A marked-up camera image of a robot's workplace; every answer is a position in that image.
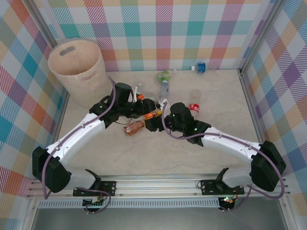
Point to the orange cap soda bottle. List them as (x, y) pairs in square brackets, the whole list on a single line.
[(151, 115)]

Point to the Coca-Cola bottle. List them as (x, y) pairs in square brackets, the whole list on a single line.
[(194, 107)]

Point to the green cap white label bottle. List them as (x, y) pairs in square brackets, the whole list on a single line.
[(138, 85)]

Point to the blue cap water bottle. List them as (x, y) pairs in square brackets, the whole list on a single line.
[(164, 91)]

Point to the blue label clear bottle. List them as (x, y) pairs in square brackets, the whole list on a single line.
[(201, 67)]

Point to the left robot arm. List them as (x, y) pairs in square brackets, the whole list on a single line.
[(72, 141)]

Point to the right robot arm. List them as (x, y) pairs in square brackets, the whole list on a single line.
[(230, 145)]

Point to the beige plastic bin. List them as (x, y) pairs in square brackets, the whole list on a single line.
[(79, 86)]

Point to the small black controller board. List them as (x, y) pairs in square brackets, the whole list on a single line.
[(92, 204), (227, 202)]

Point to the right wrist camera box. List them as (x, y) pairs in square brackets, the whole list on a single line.
[(163, 102)]

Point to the aluminium side rail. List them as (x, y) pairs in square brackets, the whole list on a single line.
[(64, 105), (249, 100)]

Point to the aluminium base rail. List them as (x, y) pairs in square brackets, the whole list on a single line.
[(156, 187)]

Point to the aluminium frame post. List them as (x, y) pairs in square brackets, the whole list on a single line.
[(261, 36), (40, 12)]

